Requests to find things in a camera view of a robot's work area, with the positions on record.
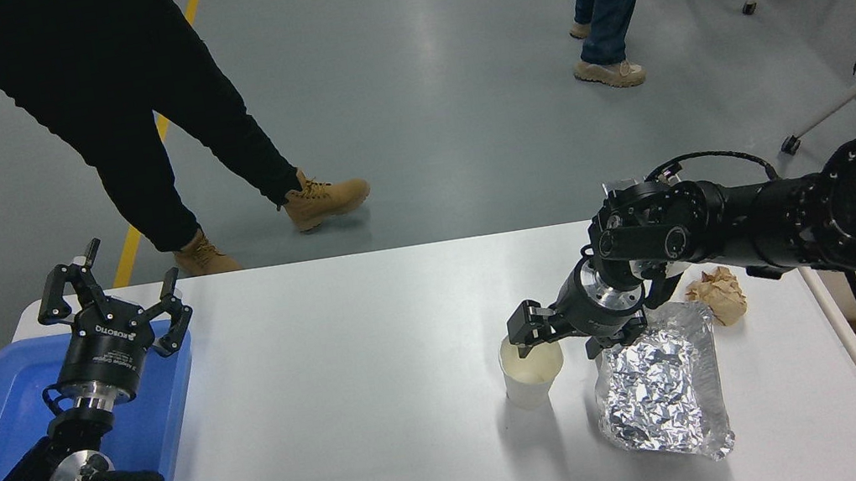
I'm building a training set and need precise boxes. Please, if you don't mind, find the crumpled tan paper ball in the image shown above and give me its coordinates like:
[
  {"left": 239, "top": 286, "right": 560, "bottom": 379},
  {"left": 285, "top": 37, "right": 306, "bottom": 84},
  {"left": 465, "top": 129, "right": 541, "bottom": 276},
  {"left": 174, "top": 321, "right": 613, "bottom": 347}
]
[{"left": 682, "top": 263, "right": 751, "bottom": 332}]

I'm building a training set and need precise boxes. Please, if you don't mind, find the crumpled silver foil tray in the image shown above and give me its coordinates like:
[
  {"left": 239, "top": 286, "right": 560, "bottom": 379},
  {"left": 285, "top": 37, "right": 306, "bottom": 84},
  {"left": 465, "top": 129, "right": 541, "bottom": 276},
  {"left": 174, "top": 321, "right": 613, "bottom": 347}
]
[{"left": 582, "top": 295, "right": 739, "bottom": 478}]

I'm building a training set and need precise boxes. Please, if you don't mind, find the metal floor socket plate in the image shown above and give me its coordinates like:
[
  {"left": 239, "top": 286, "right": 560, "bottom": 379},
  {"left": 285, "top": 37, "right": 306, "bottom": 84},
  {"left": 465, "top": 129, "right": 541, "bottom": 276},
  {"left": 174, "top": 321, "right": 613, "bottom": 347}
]
[{"left": 603, "top": 175, "right": 645, "bottom": 198}]

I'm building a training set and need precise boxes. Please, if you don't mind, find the white paper cup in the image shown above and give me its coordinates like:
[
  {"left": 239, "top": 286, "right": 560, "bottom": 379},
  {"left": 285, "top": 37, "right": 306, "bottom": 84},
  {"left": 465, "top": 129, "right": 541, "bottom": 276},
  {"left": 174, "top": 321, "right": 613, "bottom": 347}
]
[{"left": 496, "top": 327, "right": 571, "bottom": 414}]

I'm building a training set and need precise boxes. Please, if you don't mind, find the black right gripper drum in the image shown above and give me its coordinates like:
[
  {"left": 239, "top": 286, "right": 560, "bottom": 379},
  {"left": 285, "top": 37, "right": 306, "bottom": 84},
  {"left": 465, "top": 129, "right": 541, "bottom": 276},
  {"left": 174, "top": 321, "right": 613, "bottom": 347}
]
[{"left": 547, "top": 271, "right": 650, "bottom": 345}]

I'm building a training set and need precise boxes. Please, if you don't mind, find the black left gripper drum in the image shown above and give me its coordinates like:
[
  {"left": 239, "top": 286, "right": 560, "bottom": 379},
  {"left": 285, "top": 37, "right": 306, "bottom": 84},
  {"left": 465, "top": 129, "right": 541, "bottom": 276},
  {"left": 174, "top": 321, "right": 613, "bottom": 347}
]
[{"left": 46, "top": 291, "right": 164, "bottom": 410}]

